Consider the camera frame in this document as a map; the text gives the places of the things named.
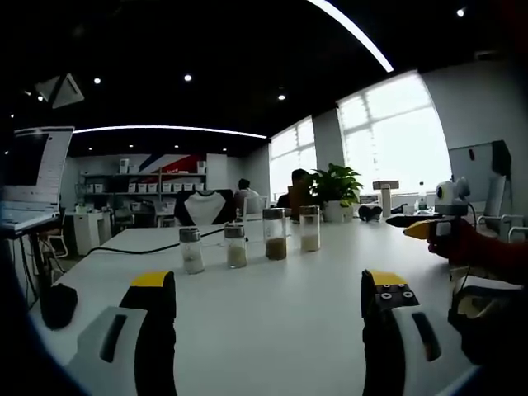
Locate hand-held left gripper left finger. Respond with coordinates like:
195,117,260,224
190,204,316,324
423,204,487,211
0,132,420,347
65,270,179,396

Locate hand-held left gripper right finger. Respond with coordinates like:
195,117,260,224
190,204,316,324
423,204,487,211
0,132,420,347
360,268,483,396

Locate tall seasoning bottle pale powder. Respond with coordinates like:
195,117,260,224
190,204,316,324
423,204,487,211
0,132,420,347
298,205,322,253

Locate short seasoning bottle white powder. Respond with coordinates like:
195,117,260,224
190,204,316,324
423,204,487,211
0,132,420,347
178,226,206,275

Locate tall seasoning bottle brown powder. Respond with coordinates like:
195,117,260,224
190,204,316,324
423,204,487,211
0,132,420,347
262,207,288,262

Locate short seasoning bottle white grains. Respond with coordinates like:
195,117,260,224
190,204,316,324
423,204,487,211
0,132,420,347
223,224,249,270

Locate white desk lamp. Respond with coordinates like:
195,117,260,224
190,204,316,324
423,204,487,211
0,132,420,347
372,180,402,219

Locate grey computer monitor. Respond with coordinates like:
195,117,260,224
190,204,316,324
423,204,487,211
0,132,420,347
447,139,513,220

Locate small black object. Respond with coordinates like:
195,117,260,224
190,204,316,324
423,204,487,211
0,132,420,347
357,205,384,224

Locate black mouse-like object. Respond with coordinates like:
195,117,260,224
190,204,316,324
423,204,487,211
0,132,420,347
40,283,79,331

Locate green potted plant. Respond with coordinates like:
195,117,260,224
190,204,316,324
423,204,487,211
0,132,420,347
308,163,365,224

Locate dark chair with white padding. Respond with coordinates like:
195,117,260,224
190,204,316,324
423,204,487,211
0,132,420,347
447,283,528,368

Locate white office chair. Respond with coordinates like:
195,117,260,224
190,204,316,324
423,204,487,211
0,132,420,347
40,208,70,260

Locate chair with black white jacket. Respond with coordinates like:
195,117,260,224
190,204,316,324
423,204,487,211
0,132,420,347
174,188,237,228

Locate storage shelf with white boxes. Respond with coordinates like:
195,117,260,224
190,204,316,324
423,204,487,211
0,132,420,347
78,153,208,208

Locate long ceiling light strip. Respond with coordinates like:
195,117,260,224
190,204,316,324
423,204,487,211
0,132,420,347
307,0,395,74

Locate open laptop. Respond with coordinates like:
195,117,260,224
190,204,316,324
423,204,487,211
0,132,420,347
0,126,76,233

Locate curved ceiling light strip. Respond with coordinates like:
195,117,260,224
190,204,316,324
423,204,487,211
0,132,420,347
73,125,268,140

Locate ceiling air conditioner unit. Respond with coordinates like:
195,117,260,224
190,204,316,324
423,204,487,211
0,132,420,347
34,73,86,110

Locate white metal chair frame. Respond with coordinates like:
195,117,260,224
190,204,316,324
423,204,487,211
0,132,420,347
476,213,528,245

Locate black cable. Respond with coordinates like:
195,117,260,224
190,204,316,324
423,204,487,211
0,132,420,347
97,229,233,254

